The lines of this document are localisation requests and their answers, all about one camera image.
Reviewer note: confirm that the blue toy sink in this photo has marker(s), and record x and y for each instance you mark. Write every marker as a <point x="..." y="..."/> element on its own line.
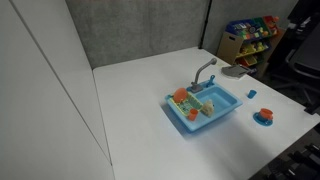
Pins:
<point x="223" y="98"/>

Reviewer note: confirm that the orange toy plate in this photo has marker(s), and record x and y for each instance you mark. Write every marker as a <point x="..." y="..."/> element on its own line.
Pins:
<point x="180" y="95"/>

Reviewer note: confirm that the yellow-green toy dish rack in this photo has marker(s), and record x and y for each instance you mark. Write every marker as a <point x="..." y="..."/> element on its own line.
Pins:
<point x="190" y="106"/>

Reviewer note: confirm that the small orange toy cup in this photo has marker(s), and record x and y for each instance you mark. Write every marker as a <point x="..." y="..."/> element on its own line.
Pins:
<point x="192" y="115"/>

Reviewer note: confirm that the grey toy faucet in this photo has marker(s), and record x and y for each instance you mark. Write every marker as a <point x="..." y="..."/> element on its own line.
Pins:
<point x="200" y="75"/>

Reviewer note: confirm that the grey metal mounting plate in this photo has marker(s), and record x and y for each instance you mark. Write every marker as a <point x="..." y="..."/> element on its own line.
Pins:
<point x="235" y="71"/>

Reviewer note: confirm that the black tripod stand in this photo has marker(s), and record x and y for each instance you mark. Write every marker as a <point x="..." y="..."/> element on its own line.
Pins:
<point x="205" y="23"/>

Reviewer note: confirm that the small blue toy cup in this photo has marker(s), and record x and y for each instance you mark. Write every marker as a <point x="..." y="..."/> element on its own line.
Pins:
<point x="252" y="94"/>

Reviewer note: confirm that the blue toy saucer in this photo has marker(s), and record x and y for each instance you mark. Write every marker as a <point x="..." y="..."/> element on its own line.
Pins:
<point x="261" y="121"/>

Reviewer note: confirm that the toy shelf with colourful bins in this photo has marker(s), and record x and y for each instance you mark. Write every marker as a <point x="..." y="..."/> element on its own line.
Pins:
<point x="255" y="40"/>

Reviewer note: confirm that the black office chair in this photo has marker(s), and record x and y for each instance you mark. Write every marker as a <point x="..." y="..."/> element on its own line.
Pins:
<point x="300" y="56"/>

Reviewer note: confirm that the black equipment beside table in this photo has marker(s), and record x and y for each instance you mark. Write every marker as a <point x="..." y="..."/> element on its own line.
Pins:
<point x="293" y="156"/>

